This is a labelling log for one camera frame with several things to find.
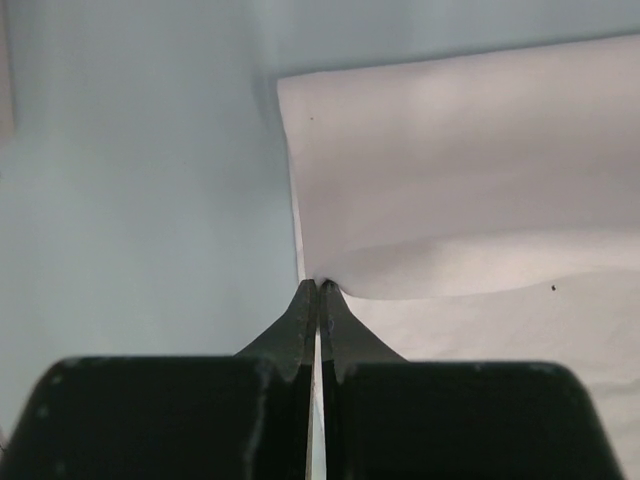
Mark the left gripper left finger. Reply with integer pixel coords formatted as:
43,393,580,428
1,280,319,479

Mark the white t shirt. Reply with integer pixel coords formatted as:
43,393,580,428
277,35,639,479

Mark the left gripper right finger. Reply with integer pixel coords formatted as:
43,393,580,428
318,281,623,479

